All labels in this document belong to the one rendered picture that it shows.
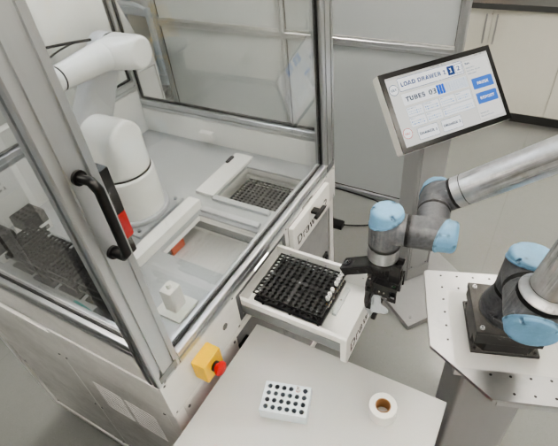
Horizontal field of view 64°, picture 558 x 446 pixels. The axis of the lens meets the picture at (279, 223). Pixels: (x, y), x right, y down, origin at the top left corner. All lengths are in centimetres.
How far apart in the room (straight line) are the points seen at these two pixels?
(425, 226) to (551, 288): 28
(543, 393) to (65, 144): 125
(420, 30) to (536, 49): 148
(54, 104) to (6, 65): 8
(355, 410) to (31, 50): 106
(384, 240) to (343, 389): 47
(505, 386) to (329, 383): 46
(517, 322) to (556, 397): 33
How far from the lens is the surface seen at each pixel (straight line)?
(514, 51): 387
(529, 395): 140
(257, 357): 137
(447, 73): 196
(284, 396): 126
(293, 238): 150
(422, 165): 204
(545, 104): 400
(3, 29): 69
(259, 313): 133
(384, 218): 100
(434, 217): 105
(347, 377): 133
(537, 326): 115
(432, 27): 251
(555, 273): 108
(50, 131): 73
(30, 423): 250
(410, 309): 241
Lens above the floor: 191
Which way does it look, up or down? 41 degrees down
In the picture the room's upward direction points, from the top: 7 degrees counter-clockwise
